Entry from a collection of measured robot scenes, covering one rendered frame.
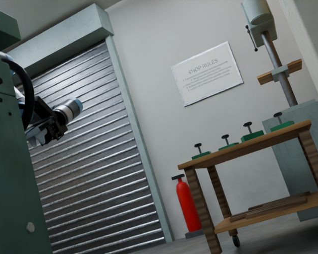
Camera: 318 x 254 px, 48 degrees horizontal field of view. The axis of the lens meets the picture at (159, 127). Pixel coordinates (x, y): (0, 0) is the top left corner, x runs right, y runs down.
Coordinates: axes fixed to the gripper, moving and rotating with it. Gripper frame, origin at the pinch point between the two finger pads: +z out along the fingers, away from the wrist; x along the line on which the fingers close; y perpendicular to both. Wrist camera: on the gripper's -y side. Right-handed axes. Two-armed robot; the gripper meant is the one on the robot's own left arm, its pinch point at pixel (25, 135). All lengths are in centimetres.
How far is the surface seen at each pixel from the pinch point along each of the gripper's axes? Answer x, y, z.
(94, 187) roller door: 140, 124, -226
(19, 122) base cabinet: -19.5, -7.7, 23.3
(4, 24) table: -23.4, -29.1, 15.8
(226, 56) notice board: -39, 47, -271
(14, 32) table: -23.4, -27.0, 13.7
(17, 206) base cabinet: -21.1, 6.0, 38.5
